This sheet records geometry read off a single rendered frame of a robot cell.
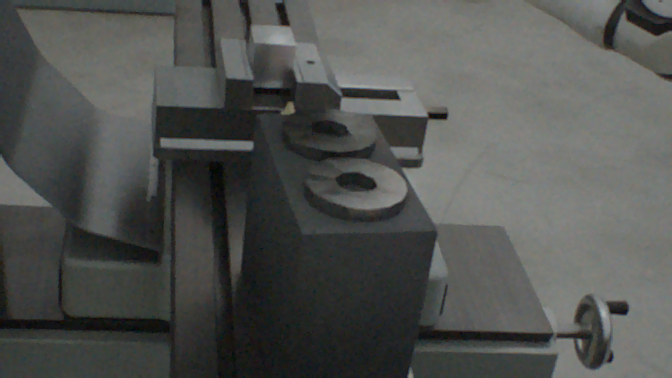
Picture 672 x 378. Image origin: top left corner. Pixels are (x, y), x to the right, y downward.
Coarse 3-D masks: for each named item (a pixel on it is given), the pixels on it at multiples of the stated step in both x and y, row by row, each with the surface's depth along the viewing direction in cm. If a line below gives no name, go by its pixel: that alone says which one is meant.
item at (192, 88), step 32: (224, 64) 134; (160, 96) 134; (192, 96) 135; (224, 96) 133; (256, 96) 137; (288, 96) 138; (352, 96) 144; (384, 96) 145; (416, 96) 144; (160, 128) 133; (192, 128) 134; (224, 128) 135; (384, 128) 138; (416, 128) 139; (192, 160) 135; (224, 160) 135; (416, 160) 140
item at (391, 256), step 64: (256, 128) 106; (320, 128) 104; (256, 192) 106; (320, 192) 92; (384, 192) 93; (256, 256) 106; (320, 256) 90; (384, 256) 91; (256, 320) 107; (320, 320) 93; (384, 320) 95
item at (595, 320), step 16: (592, 304) 164; (608, 304) 163; (624, 304) 163; (576, 320) 170; (592, 320) 165; (608, 320) 161; (560, 336) 164; (576, 336) 165; (592, 336) 165; (608, 336) 160; (576, 352) 169; (592, 352) 165; (608, 352) 161; (592, 368) 164
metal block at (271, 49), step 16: (256, 32) 136; (272, 32) 136; (288, 32) 137; (256, 48) 133; (272, 48) 134; (288, 48) 134; (256, 64) 134; (272, 64) 135; (288, 64) 135; (256, 80) 135; (272, 80) 136; (288, 80) 136
